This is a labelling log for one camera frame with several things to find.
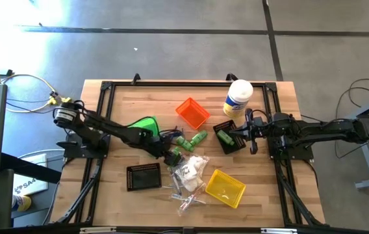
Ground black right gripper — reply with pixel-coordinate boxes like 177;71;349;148
230;109;272;155

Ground vanity pack bag with card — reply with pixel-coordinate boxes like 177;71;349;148
176;162;198;181

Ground blue disposable razor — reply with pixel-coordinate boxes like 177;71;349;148
159;129;184;138
170;127;181;144

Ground black plastic basket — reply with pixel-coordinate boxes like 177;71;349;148
212;119;248;155
126;162;162;192

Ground blue toothbrush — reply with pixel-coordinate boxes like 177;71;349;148
170;193;207;205

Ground green plastic basket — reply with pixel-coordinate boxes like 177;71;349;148
127;116;160;138

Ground blue-head toothbrush in clear bag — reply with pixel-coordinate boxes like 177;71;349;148
170;171;183;196

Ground disinfecting wipes canister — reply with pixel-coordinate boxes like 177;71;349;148
222;79;255;119

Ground red toothbrush in clear bag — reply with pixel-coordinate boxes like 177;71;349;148
181;183;207;209

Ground orange plastic basket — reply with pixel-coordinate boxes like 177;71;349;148
175;97;211;131

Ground yellow plastic basket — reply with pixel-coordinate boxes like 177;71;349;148
205;168;247;209

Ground white printed box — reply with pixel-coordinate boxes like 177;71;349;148
12;153;49;196

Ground yellow blue container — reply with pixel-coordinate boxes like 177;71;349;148
11;194;32;213

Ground black aluminium table frame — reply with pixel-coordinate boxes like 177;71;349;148
50;80;327;228

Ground silver metal bracket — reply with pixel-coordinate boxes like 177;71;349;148
79;227;117;234
261;227;298;234

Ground black floor cable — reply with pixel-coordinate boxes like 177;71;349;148
333;77;369;160

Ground yellow cable connector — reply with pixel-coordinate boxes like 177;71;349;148
47;92;72;107

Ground white floor cable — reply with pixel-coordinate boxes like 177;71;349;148
0;51;58;113

